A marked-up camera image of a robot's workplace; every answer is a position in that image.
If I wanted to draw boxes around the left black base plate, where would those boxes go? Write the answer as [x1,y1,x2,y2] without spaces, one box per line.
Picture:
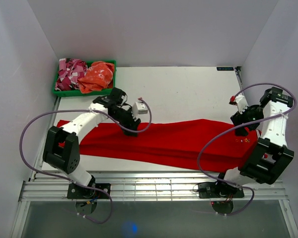
[66,183,111,200]

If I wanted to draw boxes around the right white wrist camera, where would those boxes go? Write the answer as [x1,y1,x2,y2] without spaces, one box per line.
[229,95,249,114]

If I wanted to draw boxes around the pink patterned garment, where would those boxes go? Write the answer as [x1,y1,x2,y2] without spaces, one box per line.
[55,58,87,91]

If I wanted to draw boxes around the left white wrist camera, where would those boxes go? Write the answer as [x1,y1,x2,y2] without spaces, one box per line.
[132,98,149,117]

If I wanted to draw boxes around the green plastic tray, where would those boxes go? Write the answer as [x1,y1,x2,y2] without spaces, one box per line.
[52,59,116,97]

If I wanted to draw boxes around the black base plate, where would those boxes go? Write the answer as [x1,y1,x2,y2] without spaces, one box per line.
[66,183,111,200]
[198,182,244,198]

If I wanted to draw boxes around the orange crumpled garment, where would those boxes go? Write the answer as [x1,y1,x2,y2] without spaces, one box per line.
[77,61,115,94]

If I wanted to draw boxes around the aluminium frame rail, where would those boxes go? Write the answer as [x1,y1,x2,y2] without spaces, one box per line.
[18,171,289,202]

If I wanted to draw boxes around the red trousers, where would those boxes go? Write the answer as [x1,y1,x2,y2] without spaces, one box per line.
[57,118,263,172]

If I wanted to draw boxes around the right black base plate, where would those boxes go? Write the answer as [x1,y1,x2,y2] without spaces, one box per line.
[198,182,244,198]

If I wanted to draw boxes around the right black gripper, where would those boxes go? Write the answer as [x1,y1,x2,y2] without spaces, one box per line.
[230,103,264,137]

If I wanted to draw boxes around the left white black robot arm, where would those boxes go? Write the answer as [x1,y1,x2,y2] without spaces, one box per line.
[43,88,141,198]

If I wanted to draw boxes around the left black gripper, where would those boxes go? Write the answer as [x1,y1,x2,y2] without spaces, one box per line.
[109,106,140,137]

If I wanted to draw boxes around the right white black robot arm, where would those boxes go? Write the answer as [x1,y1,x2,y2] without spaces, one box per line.
[214,87,294,197]

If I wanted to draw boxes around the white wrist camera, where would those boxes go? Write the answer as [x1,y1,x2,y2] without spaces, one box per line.
[132,98,149,117]
[229,95,249,114]

